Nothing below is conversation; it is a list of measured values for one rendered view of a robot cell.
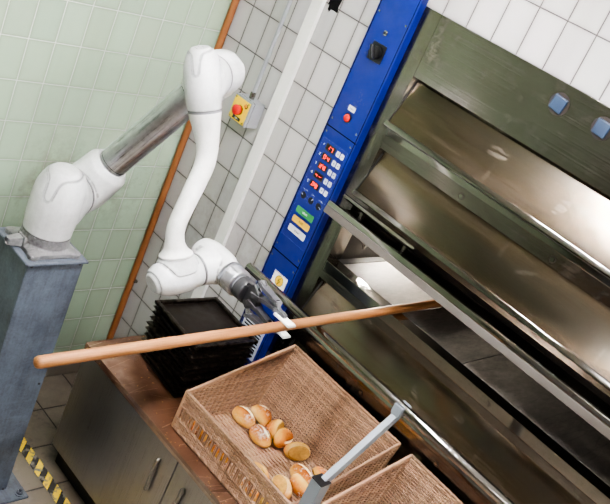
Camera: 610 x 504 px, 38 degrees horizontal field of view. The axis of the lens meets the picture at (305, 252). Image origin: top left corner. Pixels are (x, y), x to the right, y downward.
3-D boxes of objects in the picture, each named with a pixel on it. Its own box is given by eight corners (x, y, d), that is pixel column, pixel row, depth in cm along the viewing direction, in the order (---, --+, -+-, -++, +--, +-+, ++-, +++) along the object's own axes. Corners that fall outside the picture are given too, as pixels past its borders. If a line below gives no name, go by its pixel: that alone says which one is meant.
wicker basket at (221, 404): (268, 400, 332) (296, 341, 322) (370, 505, 302) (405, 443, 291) (167, 424, 296) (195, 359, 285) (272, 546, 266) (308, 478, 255)
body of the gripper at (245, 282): (254, 272, 267) (273, 290, 262) (244, 295, 271) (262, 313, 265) (236, 274, 262) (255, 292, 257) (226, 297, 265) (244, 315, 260)
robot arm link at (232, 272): (234, 285, 274) (246, 297, 271) (212, 287, 268) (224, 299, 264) (245, 261, 271) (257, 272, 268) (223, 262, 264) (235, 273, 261)
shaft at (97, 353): (35, 372, 195) (39, 361, 194) (29, 364, 197) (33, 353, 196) (455, 306, 323) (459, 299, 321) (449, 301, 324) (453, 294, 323)
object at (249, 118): (240, 117, 340) (249, 93, 336) (256, 129, 335) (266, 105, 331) (226, 115, 335) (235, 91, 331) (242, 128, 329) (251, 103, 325)
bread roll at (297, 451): (308, 464, 305) (302, 457, 310) (314, 445, 305) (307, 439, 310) (283, 461, 301) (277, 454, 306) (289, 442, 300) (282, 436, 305)
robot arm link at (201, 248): (239, 283, 276) (205, 295, 267) (211, 256, 284) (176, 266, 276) (245, 255, 270) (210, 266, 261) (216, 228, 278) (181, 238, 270)
